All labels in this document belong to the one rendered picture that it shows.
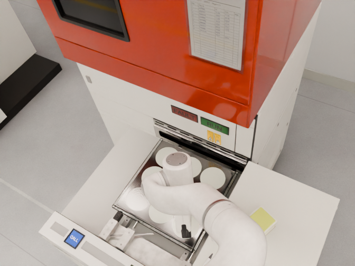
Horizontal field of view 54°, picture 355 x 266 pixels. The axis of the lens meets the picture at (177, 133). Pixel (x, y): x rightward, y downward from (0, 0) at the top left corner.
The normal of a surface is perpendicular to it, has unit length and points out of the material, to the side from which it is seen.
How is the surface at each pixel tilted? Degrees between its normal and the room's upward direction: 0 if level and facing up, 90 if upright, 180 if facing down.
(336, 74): 90
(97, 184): 0
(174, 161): 19
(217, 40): 90
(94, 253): 0
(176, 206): 60
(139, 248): 0
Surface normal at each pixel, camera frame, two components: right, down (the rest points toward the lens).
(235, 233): -0.47, -0.62
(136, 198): -0.10, -0.58
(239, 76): -0.50, 0.73
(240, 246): -0.33, -0.55
